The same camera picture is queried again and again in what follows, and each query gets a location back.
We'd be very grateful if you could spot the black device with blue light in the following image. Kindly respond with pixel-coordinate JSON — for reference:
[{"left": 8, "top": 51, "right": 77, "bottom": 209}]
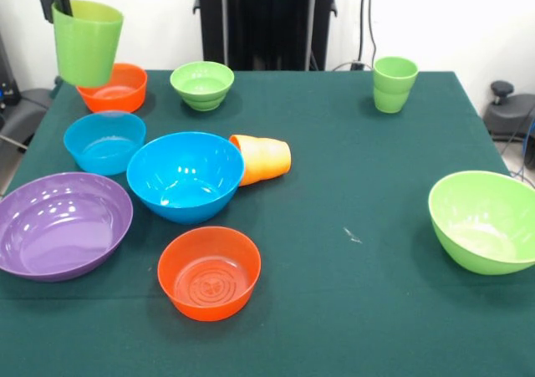
[{"left": 0, "top": 32, "right": 22, "bottom": 106}]

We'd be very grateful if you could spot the orange bowl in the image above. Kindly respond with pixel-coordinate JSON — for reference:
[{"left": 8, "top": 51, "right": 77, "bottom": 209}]
[
  {"left": 156, "top": 226, "right": 262, "bottom": 323},
  {"left": 76, "top": 62, "right": 148, "bottom": 114}
]

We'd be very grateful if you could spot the large green bowl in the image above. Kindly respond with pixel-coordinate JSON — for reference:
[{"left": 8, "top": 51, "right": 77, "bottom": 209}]
[{"left": 427, "top": 170, "right": 535, "bottom": 276}]

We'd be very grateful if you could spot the blue cable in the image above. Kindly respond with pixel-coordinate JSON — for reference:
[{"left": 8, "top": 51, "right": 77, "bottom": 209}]
[{"left": 512, "top": 117, "right": 535, "bottom": 177}]

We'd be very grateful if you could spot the small blue bowl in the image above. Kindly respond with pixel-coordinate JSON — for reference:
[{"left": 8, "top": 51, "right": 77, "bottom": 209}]
[{"left": 63, "top": 110, "right": 147, "bottom": 176}]

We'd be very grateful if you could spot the black cable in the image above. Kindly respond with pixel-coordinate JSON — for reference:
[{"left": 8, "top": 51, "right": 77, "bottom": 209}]
[{"left": 361, "top": 0, "right": 379, "bottom": 69}]

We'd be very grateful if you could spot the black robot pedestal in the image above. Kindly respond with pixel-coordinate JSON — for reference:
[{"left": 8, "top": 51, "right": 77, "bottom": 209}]
[{"left": 192, "top": 0, "right": 339, "bottom": 72}]

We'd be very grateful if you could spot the dark green tablecloth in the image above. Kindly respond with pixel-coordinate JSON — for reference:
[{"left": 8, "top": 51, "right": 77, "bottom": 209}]
[{"left": 0, "top": 69, "right": 535, "bottom": 377}]

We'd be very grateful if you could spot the purple bowl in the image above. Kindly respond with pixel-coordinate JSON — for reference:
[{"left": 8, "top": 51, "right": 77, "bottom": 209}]
[{"left": 0, "top": 171, "right": 135, "bottom": 283}]

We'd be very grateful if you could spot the small light green bowl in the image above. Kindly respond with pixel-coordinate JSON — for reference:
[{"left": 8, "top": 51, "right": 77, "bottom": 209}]
[{"left": 169, "top": 60, "right": 236, "bottom": 112}]

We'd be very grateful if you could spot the large blue bowl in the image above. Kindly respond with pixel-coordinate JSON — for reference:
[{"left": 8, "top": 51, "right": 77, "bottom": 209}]
[{"left": 125, "top": 131, "right": 246, "bottom": 226}]

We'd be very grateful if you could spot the green stepped cup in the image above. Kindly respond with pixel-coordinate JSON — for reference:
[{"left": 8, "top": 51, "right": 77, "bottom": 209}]
[{"left": 372, "top": 56, "right": 420, "bottom": 114}]

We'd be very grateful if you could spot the orange-yellow stepped cup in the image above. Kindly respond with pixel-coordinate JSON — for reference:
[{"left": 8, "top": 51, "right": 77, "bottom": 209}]
[{"left": 228, "top": 134, "right": 292, "bottom": 187}]

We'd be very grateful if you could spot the grey stand base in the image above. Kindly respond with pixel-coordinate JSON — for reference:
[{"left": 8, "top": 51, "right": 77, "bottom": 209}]
[
  {"left": 483, "top": 79, "right": 535, "bottom": 144},
  {"left": 0, "top": 87, "right": 55, "bottom": 149}
]

